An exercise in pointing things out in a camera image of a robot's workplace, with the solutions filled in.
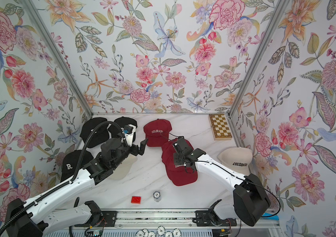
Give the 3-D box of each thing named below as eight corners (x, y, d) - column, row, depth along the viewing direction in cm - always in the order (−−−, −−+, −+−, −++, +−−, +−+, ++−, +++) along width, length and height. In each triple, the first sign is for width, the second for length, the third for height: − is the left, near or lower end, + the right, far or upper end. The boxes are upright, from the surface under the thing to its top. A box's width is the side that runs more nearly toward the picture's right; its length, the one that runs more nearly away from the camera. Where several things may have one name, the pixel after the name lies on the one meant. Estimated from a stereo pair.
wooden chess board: (213, 140, 108) (215, 137, 105) (208, 116, 123) (209, 113, 120) (231, 140, 108) (233, 137, 105) (223, 116, 123) (225, 113, 120)
